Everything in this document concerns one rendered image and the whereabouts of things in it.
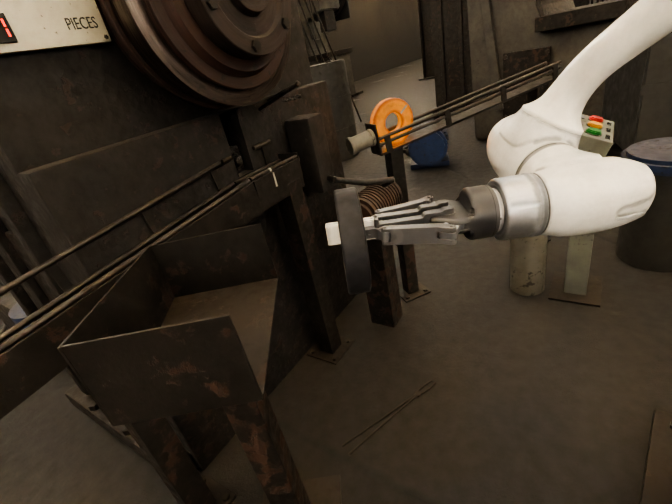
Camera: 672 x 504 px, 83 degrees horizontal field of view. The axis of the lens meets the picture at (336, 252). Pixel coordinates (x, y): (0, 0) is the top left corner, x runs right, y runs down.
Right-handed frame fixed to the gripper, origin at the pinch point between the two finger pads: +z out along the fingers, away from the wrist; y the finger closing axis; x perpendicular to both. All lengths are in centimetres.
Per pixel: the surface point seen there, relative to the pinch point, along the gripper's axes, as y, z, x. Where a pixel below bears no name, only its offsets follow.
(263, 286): 8.8, 16.9, -12.4
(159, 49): 35, 31, 28
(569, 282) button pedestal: 64, -78, -62
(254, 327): -1.6, 17.1, -13.4
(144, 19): 34, 32, 33
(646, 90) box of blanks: 158, -166, -16
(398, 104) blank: 84, -23, 5
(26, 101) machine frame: 27, 55, 23
